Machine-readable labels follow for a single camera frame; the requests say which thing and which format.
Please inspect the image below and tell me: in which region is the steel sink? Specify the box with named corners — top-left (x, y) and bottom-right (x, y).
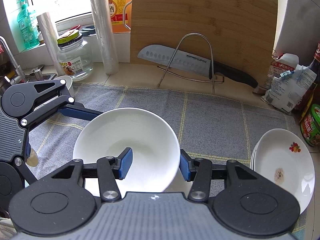
top-left (0, 72), bottom-right (58, 90)

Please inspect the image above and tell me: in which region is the white blue print bag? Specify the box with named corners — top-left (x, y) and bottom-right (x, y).
top-left (261, 65), bottom-right (317, 113)

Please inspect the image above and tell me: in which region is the green lid sauce jar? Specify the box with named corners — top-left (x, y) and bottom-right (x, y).
top-left (300, 104), bottom-right (320, 147)

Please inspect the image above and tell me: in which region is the grey green checked towel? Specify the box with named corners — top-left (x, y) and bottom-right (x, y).
top-left (25, 82), bottom-right (308, 240)

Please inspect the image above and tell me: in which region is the teal lid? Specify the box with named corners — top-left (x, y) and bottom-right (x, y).
top-left (80, 26), bottom-right (96, 37)

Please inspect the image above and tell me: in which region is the metal faucet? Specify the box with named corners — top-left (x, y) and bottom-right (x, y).
top-left (0, 36), bottom-right (27, 84)

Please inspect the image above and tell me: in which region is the metal sink knob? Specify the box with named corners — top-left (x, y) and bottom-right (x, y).
top-left (29, 64), bottom-right (46, 80)

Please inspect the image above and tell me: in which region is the green dish soap bottle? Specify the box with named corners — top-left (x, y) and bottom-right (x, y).
top-left (16, 0), bottom-right (40, 50)

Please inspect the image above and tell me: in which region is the white plate with brown stain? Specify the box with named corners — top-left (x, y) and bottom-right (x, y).
top-left (254, 128), bottom-right (315, 215)

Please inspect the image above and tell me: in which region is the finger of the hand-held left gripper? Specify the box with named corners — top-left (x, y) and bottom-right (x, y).
top-left (14, 156), bottom-right (40, 186)
top-left (21, 79), bottom-right (105, 128)

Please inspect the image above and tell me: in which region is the metal wire rack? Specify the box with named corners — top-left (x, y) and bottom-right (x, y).
top-left (157, 33), bottom-right (225, 94)

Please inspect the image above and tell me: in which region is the red lid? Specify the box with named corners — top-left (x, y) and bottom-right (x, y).
top-left (65, 24), bottom-right (81, 34)

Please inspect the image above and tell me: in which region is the bamboo cutting board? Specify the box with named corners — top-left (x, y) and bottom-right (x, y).
top-left (130, 0), bottom-right (278, 87)

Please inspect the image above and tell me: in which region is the yellow cooking oil bottle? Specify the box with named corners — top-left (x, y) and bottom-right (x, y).
top-left (107, 0), bottom-right (133, 33)

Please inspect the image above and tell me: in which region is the tall plastic wrap roll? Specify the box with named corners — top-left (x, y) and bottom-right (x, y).
top-left (88, 0), bottom-right (120, 75)

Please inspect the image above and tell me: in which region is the short plastic wrap roll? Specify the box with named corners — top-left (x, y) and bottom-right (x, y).
top-left (37, 12), bottom-right (66, 77)

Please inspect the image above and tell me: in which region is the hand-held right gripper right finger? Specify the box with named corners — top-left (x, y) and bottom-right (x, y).
top-left (180, 149), bottom-right (262, 203)

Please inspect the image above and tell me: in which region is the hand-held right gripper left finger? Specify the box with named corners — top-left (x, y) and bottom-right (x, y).
top-left (47, 147), bottom-right (133, 203)

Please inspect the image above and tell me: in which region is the black handled kitchen knife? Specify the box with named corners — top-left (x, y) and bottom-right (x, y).
top-left (137, 44), bottom-right (259, 88)

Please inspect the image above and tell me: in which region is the red white bag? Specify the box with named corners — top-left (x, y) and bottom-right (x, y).
top-left (266, 53), bottom-right (299, 90)

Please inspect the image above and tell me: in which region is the small potted plant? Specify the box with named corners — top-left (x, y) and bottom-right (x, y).
top-left (36, 24), bottom-right (44, 44)

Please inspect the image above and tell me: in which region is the glass jar with label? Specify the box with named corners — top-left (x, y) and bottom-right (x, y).
top-left (56, 32), bottom-right (94, 81)

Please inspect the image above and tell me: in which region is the dark soy sauce bottle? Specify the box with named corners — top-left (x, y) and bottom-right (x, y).
top-left (292, 42), bottom-right (320, 114)

